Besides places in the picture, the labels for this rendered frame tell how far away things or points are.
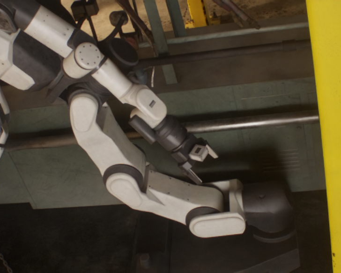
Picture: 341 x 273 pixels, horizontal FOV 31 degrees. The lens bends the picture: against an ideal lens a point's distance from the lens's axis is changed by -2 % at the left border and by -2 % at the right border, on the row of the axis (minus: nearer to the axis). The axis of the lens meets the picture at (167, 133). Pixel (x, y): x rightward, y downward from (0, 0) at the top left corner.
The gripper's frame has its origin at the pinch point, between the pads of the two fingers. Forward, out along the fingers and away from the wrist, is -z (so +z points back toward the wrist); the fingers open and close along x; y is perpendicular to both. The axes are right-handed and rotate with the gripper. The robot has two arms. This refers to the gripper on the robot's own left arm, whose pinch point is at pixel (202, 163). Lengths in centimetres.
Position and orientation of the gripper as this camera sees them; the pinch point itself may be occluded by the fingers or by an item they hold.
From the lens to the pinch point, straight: 193.7
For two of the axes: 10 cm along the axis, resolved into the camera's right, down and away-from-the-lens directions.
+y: 5.0, -1.9, -8.5
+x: -5.1, 7.2, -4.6
